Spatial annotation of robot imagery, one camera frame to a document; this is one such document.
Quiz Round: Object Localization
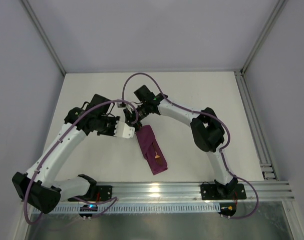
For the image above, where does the aluminium right corner post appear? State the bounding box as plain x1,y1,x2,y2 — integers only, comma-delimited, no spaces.
240,0,288,75

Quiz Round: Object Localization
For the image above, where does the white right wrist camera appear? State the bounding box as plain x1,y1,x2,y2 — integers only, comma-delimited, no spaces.
116,102,127,109

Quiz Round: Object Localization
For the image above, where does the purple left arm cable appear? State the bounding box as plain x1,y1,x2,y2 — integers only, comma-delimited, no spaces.
25,99,139,225

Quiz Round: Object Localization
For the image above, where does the aluminium rail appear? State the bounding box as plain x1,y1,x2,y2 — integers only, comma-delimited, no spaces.
234,70,278,181
55,181,296,205

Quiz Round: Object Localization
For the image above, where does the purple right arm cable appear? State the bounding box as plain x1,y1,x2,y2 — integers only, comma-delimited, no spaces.
122,72,259,221

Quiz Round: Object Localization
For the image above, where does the purple satin napkin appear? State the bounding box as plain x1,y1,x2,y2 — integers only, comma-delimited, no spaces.
136,125,168,175

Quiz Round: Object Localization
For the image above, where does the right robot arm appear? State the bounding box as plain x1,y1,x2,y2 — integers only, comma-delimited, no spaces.
123,85,238,199

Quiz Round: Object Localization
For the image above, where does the aluminium corner post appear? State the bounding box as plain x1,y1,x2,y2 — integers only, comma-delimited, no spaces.
240,0,288,75
20,0,67,76

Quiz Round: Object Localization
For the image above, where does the aluminium right side rail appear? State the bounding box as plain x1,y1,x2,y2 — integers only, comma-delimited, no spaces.
234,70,278,181

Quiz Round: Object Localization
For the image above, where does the slotted grey cable duct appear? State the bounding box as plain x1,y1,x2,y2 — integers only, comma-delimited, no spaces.
31,202,221,215

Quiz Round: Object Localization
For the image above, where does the aluminium left corner post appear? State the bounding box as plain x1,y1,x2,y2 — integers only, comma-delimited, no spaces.
20,0,67,76

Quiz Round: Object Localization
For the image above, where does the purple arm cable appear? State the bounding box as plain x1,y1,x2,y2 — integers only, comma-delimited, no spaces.
25,99,139,225
122,72,259,221

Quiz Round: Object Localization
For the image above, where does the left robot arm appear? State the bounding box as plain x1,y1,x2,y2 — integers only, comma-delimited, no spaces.
12,94,121,216

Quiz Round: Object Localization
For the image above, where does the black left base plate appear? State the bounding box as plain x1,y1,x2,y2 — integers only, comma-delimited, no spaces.
68,185,113,202

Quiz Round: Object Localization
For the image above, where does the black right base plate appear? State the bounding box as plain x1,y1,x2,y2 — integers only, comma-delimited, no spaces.
200,182,247,200

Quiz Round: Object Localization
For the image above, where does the copper fork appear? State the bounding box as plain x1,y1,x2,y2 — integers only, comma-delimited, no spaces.
152,142,163,166

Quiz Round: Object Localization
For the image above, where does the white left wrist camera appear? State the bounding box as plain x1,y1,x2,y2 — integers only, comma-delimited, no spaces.
114,121,135,139

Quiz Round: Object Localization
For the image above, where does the aluminium front rail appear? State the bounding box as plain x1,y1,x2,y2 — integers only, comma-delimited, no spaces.
55,181,296,205

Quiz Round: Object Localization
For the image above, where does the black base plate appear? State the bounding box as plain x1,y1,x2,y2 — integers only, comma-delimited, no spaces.
200,182,247,200
68,185,113,202

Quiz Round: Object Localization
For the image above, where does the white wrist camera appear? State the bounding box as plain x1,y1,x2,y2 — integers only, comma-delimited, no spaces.
116,102,127,109
114,121,135,139

